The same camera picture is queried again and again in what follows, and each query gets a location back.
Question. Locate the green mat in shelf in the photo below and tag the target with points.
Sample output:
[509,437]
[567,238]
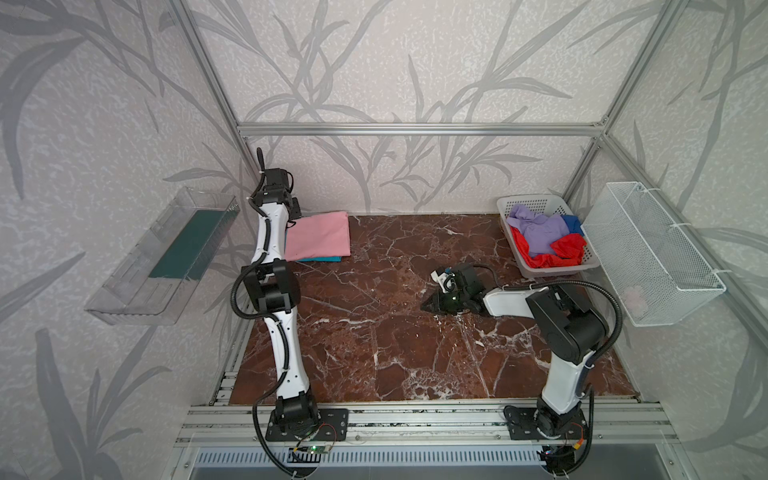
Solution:
[192,250]

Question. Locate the clear plastic wall shelf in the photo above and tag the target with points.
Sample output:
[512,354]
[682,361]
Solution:
[129,296]

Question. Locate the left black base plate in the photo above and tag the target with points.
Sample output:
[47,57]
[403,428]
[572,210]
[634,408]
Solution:
[331,426]

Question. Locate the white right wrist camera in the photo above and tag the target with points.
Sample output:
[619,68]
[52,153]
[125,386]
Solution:
[445,280]

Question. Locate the aluminium mounting rail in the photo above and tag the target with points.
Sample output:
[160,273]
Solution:
[618,420]

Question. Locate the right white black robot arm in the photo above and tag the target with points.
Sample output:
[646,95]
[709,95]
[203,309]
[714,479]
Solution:
[578,320]

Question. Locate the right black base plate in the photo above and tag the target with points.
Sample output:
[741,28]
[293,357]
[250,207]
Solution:
[544,423]

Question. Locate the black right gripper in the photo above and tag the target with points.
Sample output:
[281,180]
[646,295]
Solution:
[447,294]

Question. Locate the folded teal t-shirt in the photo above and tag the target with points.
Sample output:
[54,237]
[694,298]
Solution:
[328,259]

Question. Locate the aluminium frame profile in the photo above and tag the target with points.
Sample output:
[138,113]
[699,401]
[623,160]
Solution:
[599,133]

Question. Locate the red t-shirt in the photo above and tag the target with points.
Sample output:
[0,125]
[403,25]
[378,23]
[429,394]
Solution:
[568,251]

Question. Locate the purple t-shirt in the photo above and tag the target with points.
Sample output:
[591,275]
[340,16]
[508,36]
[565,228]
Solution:
[538,230]

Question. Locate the pink object in wire basket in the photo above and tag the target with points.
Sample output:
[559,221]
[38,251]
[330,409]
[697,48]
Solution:
[635,301]

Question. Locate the white wire mesh basket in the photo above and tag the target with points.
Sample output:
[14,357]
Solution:
[639,243]

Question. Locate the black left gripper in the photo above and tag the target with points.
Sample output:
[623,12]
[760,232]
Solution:
[271,197]

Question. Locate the pink t-shirt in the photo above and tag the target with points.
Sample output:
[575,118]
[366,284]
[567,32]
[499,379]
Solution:
[319,236]

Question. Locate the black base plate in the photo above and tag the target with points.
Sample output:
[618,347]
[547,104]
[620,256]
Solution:
[544,423]
[331,426]

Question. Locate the blue t-shirt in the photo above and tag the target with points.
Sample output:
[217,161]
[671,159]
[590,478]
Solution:
[573,224]

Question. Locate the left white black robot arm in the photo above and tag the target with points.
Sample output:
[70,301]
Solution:
[268,290]

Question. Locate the white plastic laundry basket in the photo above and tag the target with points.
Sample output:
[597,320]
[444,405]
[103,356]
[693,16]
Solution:
[548,205]

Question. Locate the green circuit board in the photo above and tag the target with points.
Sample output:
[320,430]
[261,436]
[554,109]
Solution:
[306,453]

